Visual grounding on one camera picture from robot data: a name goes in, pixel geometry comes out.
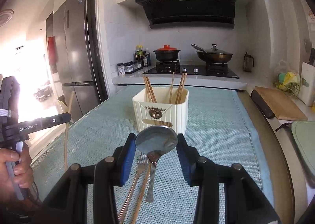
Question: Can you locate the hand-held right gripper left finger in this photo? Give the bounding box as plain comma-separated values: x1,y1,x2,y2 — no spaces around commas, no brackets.
41,133,137,224

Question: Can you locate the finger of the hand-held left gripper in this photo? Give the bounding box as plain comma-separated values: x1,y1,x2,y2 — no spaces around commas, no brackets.
39,113,72,128

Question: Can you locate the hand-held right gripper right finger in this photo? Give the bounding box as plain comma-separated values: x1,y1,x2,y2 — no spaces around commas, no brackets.
176,133,281,224

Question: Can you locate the steel spoon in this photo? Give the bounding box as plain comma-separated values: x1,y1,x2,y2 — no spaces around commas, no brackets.
135,125,178,203

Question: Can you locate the cream ribbed utensil holder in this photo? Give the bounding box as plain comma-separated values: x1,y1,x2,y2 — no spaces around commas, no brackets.
132,87,189,134

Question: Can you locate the wooden chopstick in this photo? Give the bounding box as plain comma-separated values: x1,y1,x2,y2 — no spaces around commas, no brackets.
131,163,151,224
178,73,188,104
147,76,157,103
169,72,175,104
175,73,185,104
145,76,155,103
143,76,152,102

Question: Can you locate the person's left hand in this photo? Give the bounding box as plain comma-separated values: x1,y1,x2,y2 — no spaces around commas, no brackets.
0,144,33,205

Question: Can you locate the steel fork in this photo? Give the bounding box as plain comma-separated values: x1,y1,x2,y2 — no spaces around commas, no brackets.
118,152,149,224

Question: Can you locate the teal woven table mat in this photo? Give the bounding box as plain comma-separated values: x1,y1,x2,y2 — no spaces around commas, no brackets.
30,85,275,224

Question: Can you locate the grey refrigerator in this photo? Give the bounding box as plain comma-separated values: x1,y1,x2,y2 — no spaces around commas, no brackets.
45,0,104,122

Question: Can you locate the white kitchen counter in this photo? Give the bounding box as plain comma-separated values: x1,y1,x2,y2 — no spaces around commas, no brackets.
113,65,249,91

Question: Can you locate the black gas stove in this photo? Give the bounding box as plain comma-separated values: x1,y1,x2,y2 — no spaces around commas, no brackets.
142,60,240,79

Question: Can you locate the round ceiling light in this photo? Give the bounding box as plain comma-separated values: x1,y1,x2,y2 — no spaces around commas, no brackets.
0,9,14,26

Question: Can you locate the row of clear spice jars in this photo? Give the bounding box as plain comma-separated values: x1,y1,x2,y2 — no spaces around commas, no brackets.
124,60,143,74

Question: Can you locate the black rolled mat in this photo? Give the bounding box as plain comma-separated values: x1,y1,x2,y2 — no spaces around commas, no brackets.
250,90,275,119

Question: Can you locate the oil bottle with green label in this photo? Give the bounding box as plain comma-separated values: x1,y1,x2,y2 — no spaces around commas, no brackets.
136,45,144,67

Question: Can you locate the black pot with red lid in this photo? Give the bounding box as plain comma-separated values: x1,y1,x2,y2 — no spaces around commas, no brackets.
153,45,181,62

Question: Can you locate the dark wok with lid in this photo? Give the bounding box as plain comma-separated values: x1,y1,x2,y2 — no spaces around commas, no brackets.
191,44,233,64

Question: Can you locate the wooden cutting board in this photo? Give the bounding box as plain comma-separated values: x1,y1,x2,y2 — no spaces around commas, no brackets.
255,86,309,121

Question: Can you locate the pale green mat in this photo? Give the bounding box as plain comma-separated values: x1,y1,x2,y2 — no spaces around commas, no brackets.
275,120,315,185

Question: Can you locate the yellow green plastic bag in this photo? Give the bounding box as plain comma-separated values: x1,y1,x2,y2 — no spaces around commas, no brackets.
273,60,308,96

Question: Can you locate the black range hood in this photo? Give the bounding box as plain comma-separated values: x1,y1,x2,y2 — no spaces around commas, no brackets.
135,0,240,29

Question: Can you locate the white box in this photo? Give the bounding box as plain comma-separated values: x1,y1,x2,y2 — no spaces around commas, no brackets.
301,62,315,106

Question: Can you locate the glass jug with dark frame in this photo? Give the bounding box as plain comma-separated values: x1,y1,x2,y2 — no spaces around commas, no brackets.
243,53,254,73

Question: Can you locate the wall poster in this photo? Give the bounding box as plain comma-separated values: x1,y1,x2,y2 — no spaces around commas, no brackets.
307,8,315,33

